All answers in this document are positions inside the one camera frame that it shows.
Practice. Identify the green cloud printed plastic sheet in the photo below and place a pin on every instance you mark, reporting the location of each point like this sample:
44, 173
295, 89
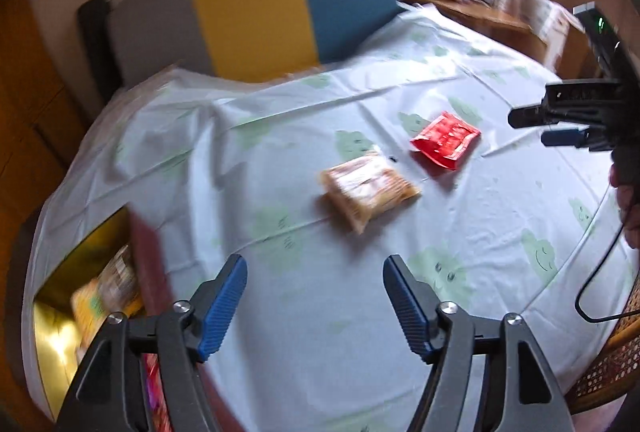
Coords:
310, 112

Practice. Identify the plain shiny red snack packet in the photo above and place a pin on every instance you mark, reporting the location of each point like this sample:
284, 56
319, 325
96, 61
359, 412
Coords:
445, 139

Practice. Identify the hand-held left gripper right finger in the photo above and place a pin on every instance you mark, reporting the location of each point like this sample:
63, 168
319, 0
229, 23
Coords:
407, 307

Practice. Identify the wooden shelf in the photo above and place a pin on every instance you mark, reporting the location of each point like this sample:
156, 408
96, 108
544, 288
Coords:
490, 19

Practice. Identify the small red snack packet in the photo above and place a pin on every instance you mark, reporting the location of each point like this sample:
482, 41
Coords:
152, 387

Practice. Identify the grey yellow blue headboard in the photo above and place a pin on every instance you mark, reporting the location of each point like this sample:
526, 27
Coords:
250, 2

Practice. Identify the dark brown gold snack packet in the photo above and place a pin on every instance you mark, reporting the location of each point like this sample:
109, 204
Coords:
120, 272

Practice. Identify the rattan chair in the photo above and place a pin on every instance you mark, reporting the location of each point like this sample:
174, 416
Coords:
610, 362

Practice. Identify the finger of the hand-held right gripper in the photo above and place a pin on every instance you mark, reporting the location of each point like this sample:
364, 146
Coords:
562, 138
527, 116

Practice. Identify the clear packet of beige crackers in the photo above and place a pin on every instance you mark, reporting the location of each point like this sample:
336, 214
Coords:
367, 189

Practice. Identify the white cardboard box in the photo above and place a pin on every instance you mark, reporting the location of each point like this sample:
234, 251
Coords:
555, 32

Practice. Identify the red box with gold inside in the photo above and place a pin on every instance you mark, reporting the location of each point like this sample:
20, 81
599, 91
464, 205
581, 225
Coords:
150, 257

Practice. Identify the person's right hand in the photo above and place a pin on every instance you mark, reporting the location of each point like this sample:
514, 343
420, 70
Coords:
629, 202

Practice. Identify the yellow green cracker packet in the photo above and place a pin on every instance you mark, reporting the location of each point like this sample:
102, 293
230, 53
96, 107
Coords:
90, 309

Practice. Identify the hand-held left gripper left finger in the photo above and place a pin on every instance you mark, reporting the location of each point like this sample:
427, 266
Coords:
222, 307

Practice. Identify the wooden wardrobe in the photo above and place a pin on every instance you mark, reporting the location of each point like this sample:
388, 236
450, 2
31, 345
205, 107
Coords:
30, 102

